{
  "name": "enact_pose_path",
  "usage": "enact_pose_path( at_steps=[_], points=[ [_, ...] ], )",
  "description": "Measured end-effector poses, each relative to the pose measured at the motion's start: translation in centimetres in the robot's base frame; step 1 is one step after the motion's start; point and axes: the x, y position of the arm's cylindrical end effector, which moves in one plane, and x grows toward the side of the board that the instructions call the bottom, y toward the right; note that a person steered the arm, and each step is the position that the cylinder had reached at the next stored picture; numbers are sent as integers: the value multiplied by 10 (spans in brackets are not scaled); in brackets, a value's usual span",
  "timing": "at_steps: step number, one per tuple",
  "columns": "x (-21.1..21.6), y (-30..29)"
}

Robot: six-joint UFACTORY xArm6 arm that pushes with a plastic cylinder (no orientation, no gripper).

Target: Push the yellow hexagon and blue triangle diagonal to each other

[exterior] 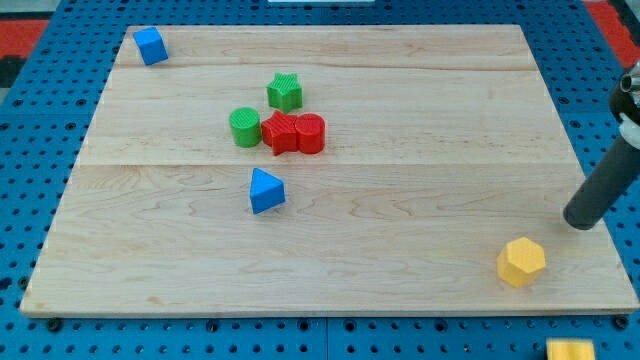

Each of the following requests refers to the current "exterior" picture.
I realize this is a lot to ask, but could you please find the green star block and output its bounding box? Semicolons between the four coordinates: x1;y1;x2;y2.
266;73;303;113

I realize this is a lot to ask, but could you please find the yellow hexagon block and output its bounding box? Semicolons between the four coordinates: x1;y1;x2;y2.
496;237;546;288

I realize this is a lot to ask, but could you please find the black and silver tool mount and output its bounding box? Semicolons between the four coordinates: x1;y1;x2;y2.
609;61;639;149

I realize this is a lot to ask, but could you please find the blue cube block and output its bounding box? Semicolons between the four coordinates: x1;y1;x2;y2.
133;27;168;66

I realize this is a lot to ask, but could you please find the wooden board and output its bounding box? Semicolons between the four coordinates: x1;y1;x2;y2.
20;25;639;318

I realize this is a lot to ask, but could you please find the yellow block at bottom edge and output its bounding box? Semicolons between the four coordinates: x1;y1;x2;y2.
546;338;596;360

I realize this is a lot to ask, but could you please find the red star block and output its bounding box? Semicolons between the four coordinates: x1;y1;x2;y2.
261;110;298;156

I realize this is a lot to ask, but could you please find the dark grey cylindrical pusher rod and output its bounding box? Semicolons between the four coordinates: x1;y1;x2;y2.
563;135;639;230

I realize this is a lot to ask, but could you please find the green cylinder block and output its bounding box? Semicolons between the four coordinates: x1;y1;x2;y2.
229;107;262;148

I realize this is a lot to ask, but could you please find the blue triangle block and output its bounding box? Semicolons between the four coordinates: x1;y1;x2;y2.
249;168;286;214

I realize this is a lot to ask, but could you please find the red cylinder block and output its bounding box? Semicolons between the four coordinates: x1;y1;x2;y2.
294;113;326;154

